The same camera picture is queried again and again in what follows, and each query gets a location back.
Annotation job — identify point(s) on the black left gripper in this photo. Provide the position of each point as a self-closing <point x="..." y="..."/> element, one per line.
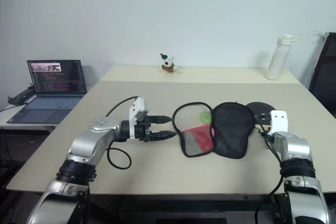
<point x="143" y="129"/>

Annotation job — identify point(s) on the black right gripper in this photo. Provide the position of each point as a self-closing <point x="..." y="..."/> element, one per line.
<point x="263" y="118"/>

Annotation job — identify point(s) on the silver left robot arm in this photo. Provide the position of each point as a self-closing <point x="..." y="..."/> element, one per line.
<point x="86" y="142"/>

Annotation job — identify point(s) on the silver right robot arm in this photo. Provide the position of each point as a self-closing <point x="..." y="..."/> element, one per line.
<point x="296" y="148"/>

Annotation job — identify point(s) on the black mesh paddle case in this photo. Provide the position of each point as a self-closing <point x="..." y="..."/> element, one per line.
<point x="231" y="132"/>

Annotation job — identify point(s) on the red pouch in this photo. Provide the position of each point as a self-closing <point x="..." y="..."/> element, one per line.
<point x="202" y="137"/>

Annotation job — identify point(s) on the green round item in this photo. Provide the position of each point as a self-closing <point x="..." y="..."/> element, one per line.
<point x="205" y="116"/>

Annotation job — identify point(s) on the white water bottle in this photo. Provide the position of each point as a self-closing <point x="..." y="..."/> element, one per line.
<point x="277" y="58"/>

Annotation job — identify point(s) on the white plush toy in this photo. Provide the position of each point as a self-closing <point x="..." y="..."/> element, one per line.
<point x="168" y="64"/>

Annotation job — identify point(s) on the black chair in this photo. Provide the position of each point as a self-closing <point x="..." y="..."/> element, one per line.
<point x="324" y="77"/>

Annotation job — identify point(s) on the open grey laptop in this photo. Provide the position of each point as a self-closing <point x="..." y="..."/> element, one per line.
<point x="50" y="95"/>

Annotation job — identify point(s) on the black handheld device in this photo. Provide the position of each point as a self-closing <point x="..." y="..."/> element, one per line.
<point x="22" y="95"/>

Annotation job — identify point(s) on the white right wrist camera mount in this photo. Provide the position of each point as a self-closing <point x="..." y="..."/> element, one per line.
<point x="279" y="120"/>

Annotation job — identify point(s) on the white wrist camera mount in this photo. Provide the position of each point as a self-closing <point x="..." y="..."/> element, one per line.
<point x="136" y="107"/>
<point x="279" y="120"/>

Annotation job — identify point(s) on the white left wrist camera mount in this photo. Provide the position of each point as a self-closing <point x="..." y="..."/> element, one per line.
<point x="136" y="107"/>

